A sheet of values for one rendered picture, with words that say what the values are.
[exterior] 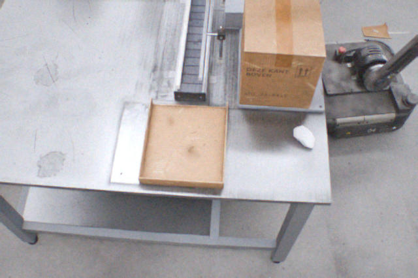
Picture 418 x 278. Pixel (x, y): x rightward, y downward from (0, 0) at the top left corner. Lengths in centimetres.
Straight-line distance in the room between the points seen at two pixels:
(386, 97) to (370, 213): 61
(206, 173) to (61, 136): 50
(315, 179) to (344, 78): 109
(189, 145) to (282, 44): 44
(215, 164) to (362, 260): 111
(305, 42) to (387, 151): 134
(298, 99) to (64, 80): 83
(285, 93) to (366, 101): 100
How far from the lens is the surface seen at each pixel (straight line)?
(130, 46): 175
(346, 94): 242
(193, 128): 150
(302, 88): 147
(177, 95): 155
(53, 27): 191
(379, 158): 256
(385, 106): 245
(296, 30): 140
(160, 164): 144
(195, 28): 172
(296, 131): 149
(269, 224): 226
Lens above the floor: 211
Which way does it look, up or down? 60 degrees down
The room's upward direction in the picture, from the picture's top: straight up
